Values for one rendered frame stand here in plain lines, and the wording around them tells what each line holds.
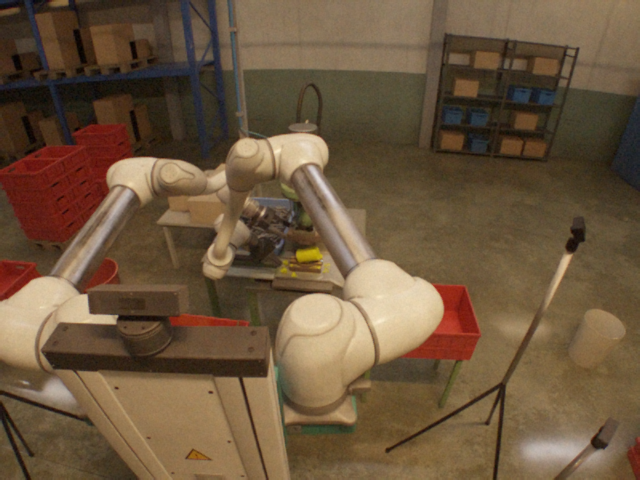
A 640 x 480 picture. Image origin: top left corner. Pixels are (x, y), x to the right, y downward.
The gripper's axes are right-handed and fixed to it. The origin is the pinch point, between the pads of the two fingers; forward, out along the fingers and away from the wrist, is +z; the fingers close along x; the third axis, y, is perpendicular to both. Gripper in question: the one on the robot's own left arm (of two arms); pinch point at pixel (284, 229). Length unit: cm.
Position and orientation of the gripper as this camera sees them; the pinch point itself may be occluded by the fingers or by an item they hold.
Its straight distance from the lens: 179.1
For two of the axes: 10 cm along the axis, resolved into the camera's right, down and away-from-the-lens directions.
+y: 5.5, -6.5, -5.2
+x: 1.2, -5.5, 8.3
